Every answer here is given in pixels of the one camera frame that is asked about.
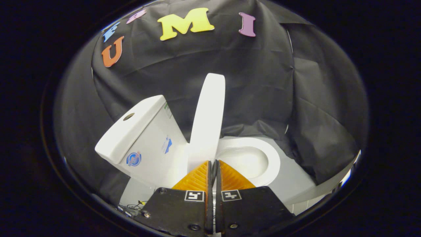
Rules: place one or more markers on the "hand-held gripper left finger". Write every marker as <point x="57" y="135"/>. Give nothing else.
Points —
<point x="174" y="214"/>

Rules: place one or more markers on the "white ceramic toilet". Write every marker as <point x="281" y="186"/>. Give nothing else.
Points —
<point x="151" y="164"/>

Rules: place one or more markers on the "black backdrop cloth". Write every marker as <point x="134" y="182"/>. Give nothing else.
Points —
<point x="250" y="82"/>

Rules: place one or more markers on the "white toilet seat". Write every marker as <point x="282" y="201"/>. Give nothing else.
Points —
<point x="273" y="161"/>

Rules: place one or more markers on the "white cistern cover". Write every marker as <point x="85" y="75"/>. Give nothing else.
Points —
<point x="131" y="128"/>

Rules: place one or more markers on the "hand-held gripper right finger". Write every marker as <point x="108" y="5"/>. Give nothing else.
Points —
<point x="253" y="210"/>

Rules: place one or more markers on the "white toilet lid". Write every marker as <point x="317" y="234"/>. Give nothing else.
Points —
<point x="207" y="125"/>

